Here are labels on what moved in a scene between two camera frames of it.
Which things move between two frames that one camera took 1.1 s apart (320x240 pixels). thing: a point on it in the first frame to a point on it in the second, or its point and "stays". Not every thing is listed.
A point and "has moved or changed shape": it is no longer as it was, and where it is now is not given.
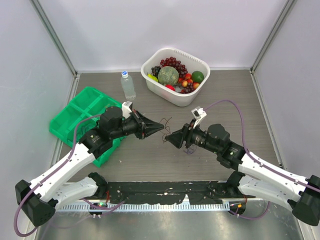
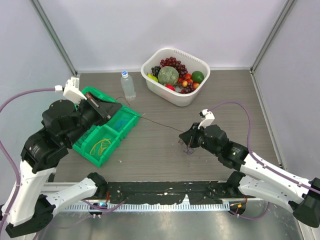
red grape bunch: x=172 y=61 stays
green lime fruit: x=197 y=76 stays
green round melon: x=168 y=75 stays
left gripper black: x=145 y=126 to x=106 y=108
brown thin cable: x=165 y=127 has moved or changed shape
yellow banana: x=153 y=77 stays
